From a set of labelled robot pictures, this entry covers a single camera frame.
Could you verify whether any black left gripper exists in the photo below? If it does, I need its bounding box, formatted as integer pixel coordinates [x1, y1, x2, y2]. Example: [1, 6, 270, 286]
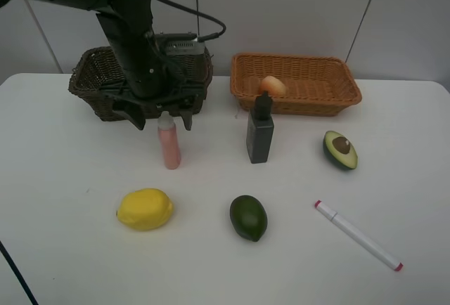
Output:
[100, 79, 207, 131]

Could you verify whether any pink spray bottle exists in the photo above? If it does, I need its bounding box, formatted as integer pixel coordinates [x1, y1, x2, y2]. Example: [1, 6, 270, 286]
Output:
[157, 111, 181, 169]

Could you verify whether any yellow lemon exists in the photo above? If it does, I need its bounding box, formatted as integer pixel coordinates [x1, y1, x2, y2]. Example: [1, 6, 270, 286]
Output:
[116, 188, 174, 231]

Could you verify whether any dark grey pump bottle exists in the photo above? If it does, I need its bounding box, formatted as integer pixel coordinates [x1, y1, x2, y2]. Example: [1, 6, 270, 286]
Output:
[246, 91, 274, 164]

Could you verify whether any orange bread bun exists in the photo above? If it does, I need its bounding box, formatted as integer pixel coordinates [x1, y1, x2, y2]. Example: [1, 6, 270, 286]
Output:
[259, 76, 287, 97]

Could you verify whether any green lime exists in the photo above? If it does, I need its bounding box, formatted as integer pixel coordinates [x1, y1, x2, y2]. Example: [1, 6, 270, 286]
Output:
[229, 195, 268, 242]

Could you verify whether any halved avocado with pit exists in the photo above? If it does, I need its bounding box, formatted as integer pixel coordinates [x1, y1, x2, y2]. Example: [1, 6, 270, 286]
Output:
[323, 131, 358, 170]

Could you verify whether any white pink-capped marker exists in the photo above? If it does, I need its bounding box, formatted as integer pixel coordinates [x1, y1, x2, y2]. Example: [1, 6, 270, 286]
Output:
[314, 200, 404, 272]

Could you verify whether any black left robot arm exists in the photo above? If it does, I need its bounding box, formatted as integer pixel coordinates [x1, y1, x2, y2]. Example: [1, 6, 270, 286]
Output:
[1, 0, 207, 130]

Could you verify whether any dark brown wicker basket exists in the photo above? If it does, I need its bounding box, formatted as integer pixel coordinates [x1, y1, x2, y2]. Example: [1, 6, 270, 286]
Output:
[68, 46, 213, 122]

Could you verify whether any orange wicker basket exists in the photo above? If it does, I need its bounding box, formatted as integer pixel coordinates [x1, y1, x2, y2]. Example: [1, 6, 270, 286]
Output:
[230, 53, 362, 117]

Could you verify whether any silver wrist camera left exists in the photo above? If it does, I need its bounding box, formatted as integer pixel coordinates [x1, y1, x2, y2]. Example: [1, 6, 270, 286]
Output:
[155, 32, 205, 56]

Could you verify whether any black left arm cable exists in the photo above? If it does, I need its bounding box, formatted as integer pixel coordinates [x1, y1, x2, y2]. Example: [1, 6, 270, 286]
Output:
[0, 0, 228, 305]

